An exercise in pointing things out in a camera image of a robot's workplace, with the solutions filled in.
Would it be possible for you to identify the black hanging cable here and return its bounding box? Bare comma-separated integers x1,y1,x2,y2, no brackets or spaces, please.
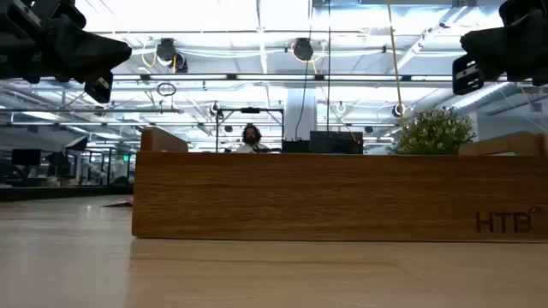
326,0,331,133

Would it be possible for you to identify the black metal frame stand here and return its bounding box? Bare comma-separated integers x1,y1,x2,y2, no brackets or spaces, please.
215,107,285,153

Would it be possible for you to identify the yellow hanging cable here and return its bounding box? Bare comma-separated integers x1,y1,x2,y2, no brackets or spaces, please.
387,0,406,127

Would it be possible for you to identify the black equipment box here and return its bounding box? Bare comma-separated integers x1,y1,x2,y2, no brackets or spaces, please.
281,139,311,154

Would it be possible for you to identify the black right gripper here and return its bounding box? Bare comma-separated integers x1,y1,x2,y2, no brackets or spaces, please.
452,0,548,95

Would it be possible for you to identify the black ceiling cable reel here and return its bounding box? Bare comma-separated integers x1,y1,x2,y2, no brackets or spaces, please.
293,37,314,62
156,37,189,74

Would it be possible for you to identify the person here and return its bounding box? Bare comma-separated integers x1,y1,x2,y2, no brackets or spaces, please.
235,123,271,154

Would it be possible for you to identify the black cable loop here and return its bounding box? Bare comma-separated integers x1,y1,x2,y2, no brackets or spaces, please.
156,81,177,98

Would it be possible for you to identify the potted green plant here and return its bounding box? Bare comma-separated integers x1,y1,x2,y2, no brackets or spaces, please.
391,106,476,156

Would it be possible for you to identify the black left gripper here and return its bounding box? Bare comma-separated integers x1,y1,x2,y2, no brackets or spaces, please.
0,0,133,104

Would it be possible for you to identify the wooden tea organizer box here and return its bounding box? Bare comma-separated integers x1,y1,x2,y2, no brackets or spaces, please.
131,127,548,243

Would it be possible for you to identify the black monitor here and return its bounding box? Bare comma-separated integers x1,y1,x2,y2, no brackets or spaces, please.
11,148,43,167

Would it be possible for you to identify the black computer case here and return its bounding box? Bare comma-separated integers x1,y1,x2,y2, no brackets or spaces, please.
309,130,364,155

